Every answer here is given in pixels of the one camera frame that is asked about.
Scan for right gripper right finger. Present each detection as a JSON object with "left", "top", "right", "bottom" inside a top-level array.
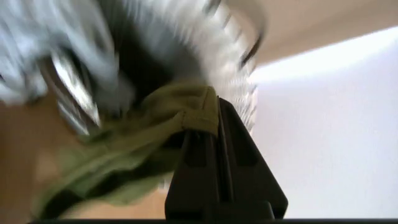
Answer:
[{"left": 217, "top": 96, "right": 289, "bottom": 219}]

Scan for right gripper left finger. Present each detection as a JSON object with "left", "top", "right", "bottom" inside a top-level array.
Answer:
[{"left": 164, "top": 129, "right": 233, "bottom": 219}]

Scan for green printed t-shirt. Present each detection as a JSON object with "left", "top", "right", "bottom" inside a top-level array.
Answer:
[{"left": 30, "top": 82, "right": 220, "bottom": 218}]

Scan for white laundry basket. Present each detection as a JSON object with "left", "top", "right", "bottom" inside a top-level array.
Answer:
[{"left": 43, "top": 0, "right": 268, "bottom": 139}]

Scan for pale grey shorts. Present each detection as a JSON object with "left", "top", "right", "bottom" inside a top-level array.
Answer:
[{"left": 0, "top": 0, "right": 136, "bottom": 108}]

